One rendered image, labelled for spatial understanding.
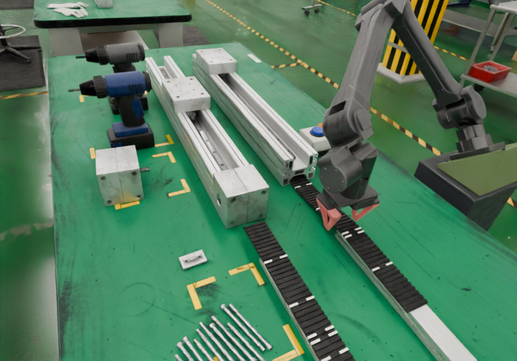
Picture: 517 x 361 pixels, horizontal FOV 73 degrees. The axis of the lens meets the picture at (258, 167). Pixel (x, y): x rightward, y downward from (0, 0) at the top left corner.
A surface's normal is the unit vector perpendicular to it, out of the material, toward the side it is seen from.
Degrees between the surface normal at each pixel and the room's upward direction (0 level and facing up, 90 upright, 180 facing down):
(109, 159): 0
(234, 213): 90
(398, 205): 0
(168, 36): 90
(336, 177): 90
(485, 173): 90
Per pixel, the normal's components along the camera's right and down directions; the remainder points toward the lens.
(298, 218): 0.07, -0.80
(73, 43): 0.43, 0.56
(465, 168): -0.89, 0.22
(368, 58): 0.53, -0.24
